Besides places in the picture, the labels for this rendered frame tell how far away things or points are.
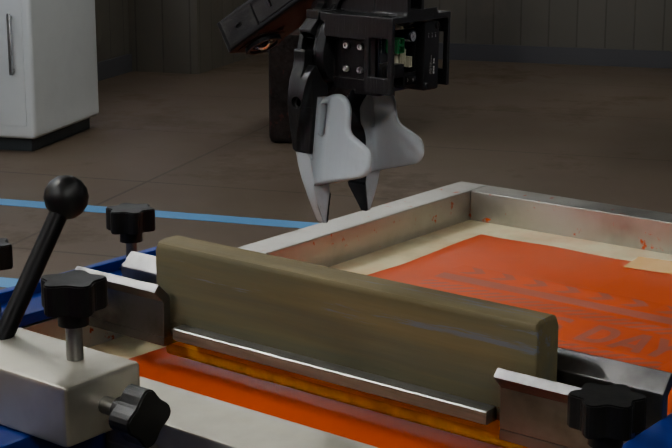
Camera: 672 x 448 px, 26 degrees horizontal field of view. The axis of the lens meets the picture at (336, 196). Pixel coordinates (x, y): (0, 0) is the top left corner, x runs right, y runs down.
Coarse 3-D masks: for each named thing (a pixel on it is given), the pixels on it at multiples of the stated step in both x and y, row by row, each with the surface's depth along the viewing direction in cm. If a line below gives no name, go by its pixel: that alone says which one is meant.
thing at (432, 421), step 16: (176, 352) 120; (192, 352) 119; (224, 368) 117; (240, 368) 116; (256, 368) 114; (288, 384) 113; (304, 384) 112; (336, 400) 110; (352, 400) 109; (368, 400) 108; (400, 416) 106; (416, 416) 105; (432, 416) 104; (464, 432) 103; (480, 432) 102
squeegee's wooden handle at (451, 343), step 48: (192, 240) 118; (192, 288) 116; (240, 288) 113; (288, 288) 109; (336, 288) 106; (384, 288) 104; (240, 336) 113; (288, 336) 110; (336, 336) 107; (384, 336) 104; (432, 336) 102; (480, 336) 99; (528, 336) 97; (432, 384) 102; (480, 384) 100
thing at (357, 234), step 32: (448, 192) 167; (480, 192) 168; (512, 192) 167; (320, 224) 152; (352, 224) 152; (384, 224) 156; (416, 224) 161; (448, 224) 166; (512, 224) 166; (544, 224) 163; (576, 224) 160; (608, 224) 158; (640, 224) 156; (288, 256) 144; (320, 256) 148; (352, 256) 152
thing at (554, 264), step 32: (448, 256) 153; (480, 256) 153; (512, 256) 153; (544, 256) 153; (576, 256) 153; (160, 352) 123; (192, 384) 115; (224, 384) 115; (256, 384) 115; (288, 416) 108
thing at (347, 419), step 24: (600, 288) 142; (624, 288) 142; (648, 288) 142; (336, 408) 110; (360, 408) 110; (336, 432) 105; (360, 432) 105; (384, 432) 105; (408, 432) 105; (432, 432) 105
